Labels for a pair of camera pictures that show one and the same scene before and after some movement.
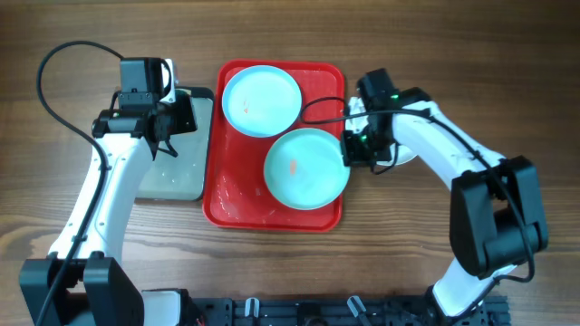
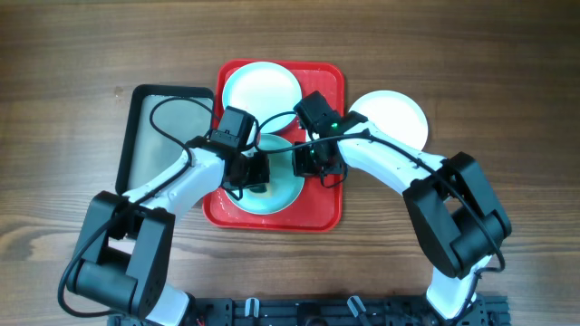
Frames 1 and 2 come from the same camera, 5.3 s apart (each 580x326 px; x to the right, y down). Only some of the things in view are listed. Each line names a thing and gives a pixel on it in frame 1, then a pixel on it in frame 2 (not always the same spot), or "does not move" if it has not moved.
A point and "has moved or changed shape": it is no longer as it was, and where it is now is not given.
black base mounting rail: [334, 311] does not move
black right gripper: [352, 158] to [301, 167]
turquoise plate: [304, 169] has moved or changed shape
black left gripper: [188, 123] to [262, 161]
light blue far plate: [261, 101] does not move
